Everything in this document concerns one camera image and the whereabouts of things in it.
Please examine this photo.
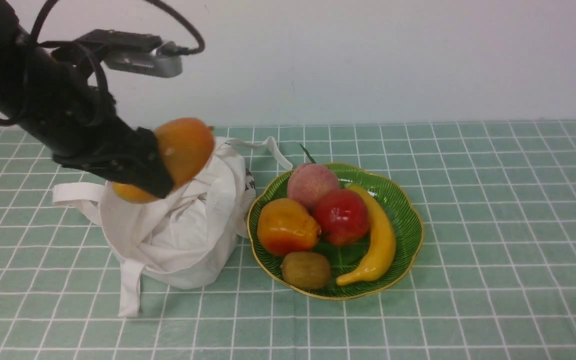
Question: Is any brown kiwi fruit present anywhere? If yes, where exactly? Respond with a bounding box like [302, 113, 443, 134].
[280, 251, 332, 290]

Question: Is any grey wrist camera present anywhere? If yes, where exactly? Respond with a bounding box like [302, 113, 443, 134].
[75, 29, 183, 79]

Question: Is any yellow banana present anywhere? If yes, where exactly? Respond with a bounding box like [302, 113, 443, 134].
[335, 183, 397, 287]

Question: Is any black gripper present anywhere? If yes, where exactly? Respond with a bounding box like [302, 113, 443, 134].
[33, 89, 175, 199]

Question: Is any pink peach with leaf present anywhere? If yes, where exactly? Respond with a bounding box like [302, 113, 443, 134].
[286, 145, 341, 210]

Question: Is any green checked tablecloth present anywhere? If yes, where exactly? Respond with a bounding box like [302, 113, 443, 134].
[0, 121, 576, 360]

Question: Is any orange yellow persimmon fruit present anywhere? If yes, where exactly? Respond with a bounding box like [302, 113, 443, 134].
[256, 198, 322, 257]

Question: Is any yellow orange mango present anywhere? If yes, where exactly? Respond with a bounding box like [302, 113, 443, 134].
[116, 117, 216, 204]

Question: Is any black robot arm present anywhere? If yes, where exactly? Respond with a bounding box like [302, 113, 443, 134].
[0, 0, 175, 199]

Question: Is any red apple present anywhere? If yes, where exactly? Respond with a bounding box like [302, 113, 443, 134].
[311, 189, 371, 248]

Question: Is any green leaf-shaped plate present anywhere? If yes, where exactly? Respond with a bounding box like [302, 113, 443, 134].
[247, 162, 425, 301]

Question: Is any white cloth tote bag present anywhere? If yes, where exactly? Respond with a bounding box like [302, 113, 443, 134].
[52, 136, 293, 318]

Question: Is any black cable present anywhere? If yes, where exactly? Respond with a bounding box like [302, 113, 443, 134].
[0, 0, 206, 127]

